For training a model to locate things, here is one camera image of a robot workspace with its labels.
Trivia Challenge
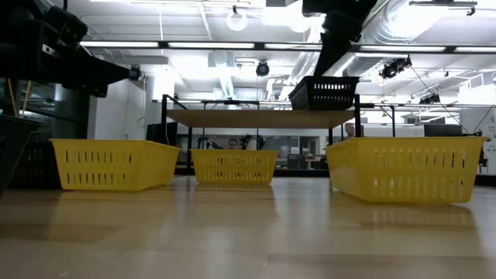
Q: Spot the black box-shaped monitor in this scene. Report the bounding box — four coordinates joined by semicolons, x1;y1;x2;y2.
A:
146;122;179;146

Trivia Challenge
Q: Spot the black plastic basket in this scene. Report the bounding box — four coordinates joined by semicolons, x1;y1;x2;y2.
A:
0;114;44;198
9;141;63;191
288;75;360;112

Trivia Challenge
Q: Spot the black ceiling camera cluster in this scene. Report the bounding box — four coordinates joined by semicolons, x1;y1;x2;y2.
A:
379;57;413;80

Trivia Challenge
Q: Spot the silver ventilation duct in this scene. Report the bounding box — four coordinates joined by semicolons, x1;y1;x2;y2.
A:
343;0;443;81

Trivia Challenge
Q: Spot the yellow plastic basket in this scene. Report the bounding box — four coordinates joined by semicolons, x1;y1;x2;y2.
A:
325;136;491;205
190;148;280;186
50;138;181;192

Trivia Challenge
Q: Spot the black background rack frame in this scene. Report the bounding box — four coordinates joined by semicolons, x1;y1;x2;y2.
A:
360;102;398;138

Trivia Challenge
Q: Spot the wooden shelf with black legs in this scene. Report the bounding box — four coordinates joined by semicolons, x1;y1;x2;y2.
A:
160;94;362;178

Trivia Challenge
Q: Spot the long ceiling light bar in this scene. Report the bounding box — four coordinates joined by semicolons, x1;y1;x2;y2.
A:
79;40;496;54

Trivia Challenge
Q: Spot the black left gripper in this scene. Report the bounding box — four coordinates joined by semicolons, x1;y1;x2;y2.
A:
0;0;132;98

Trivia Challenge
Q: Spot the grey computer monitor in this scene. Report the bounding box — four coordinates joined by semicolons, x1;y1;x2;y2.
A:
423;123;463;138

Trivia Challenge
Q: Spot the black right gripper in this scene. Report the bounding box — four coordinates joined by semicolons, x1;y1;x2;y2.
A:
301;0;379;78

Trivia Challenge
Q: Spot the round white pendant lamp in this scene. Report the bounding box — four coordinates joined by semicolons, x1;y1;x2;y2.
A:
226;5;250;33

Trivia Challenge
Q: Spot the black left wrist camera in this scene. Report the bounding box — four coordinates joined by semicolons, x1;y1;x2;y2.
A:
46;5;89;46

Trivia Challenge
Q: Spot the black aluminium table frame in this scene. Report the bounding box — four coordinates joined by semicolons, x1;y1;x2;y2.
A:
174;167;330;178

